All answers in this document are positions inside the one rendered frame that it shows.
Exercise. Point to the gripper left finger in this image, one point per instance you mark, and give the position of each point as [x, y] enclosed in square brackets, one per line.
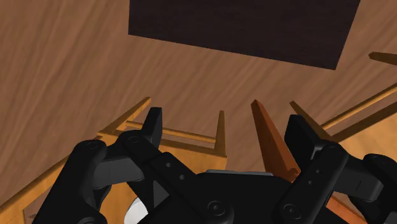
[83, 173]

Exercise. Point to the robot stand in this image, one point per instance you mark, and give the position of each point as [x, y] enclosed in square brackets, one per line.
[242, 28]

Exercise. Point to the white round dish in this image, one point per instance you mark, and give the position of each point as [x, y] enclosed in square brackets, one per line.
[135, 214]

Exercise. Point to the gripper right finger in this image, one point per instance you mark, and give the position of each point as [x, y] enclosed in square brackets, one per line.
[316, 180]

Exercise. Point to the orange-brown wooden chair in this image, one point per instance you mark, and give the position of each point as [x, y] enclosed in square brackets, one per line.
[273, 145]

